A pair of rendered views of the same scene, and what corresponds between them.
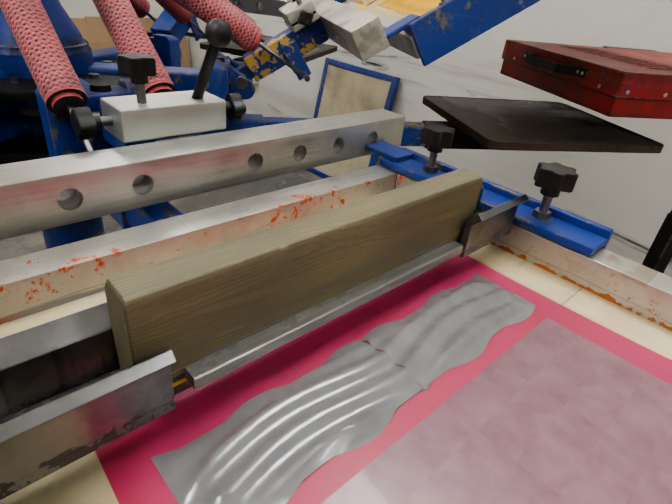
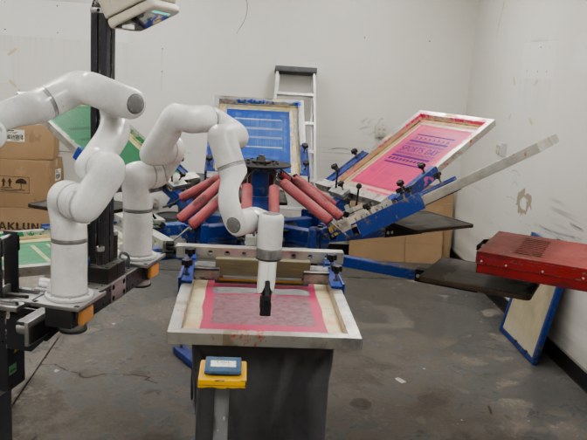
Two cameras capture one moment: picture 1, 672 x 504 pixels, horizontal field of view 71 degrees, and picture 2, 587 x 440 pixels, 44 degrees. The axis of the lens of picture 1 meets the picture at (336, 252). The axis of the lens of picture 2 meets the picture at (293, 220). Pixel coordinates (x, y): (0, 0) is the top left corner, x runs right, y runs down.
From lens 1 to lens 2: 2.48 m
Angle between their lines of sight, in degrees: 42
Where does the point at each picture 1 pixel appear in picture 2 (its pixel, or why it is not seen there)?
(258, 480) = (223, 290)
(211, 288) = (229, 262)
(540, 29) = not seen: outside the picture
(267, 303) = (240, 270)
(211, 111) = not seen: hidden behind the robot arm
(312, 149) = (299, 256)
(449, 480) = (248, 299)
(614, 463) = (277, 305)
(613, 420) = (287, 305)
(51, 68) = not seen: hidden behind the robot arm
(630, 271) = (334, 292)
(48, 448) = (201, 274)
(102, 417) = (208, 274)
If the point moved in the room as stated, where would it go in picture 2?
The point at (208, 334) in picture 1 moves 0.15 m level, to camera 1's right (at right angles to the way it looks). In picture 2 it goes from (227, 271) to (256, 280)
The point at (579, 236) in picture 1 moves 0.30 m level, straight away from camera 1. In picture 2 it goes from (334, 284) to (408, 281)
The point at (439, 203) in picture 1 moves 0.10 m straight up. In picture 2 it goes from (291, 264) to (293, 238)
